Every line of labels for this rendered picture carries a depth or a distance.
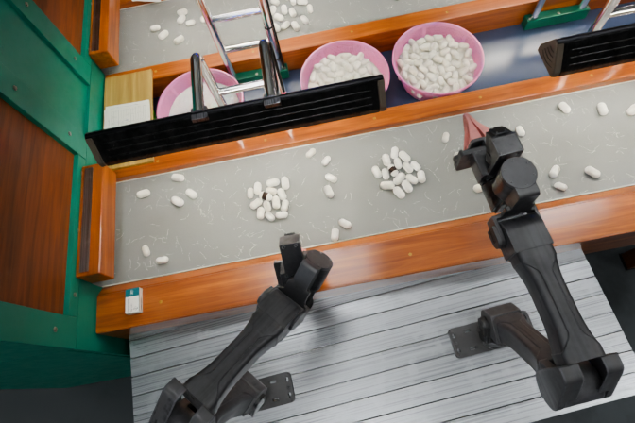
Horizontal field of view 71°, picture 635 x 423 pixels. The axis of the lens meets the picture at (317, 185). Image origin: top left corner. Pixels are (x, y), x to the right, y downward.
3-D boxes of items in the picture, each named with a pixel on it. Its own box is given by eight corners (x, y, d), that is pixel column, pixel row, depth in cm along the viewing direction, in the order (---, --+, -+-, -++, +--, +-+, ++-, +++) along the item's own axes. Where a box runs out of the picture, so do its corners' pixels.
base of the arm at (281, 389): (200, 392, 103) (204, 425, 100) (284, 370, 103) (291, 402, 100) (211, 391, 110) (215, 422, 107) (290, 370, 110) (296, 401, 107)
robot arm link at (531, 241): (493, 218, 76) (579, 414, 63) (544, 205, 76) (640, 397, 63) (477, 240, 87) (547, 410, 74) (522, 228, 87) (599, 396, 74)
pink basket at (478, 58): (489, 103, 135) (497, 83, 126) (402, 120, 135) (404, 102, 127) (462, 36, 146) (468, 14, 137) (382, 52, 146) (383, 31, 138)
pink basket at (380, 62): (405, 103, 138) (408, 84, 129) (332, 145, 134) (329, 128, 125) (358, 47, 148) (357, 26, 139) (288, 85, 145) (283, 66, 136)
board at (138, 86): (154, 162, 127) (152, 160, 126) (103, 173, 128) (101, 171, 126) (152, 71, 141) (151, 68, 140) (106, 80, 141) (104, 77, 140)
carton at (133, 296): (143, 313, 110) (139, 311, 108) (128, 314, 110) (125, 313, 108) (142, 288, 113) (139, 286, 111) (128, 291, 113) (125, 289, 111)
